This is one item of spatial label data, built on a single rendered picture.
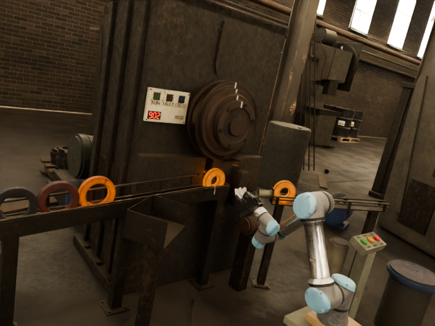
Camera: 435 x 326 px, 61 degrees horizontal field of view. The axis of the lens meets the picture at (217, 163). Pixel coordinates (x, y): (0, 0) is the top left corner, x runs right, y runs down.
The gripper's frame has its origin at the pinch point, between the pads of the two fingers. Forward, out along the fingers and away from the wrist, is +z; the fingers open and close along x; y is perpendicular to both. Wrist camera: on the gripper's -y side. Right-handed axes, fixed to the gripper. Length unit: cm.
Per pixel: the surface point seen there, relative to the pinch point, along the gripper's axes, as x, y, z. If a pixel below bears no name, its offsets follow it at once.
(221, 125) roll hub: 13.7, 32.0, 19.6
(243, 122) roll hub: -2.0, 34.8, 19.6
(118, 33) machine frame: 50, 48, 95
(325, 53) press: -661, 9, 486
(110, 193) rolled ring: 68, -11, 17
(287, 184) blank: -46.9, 1.0, 1.9
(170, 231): 48, -11, -14
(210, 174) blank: 5.4, -2.5, 20.0
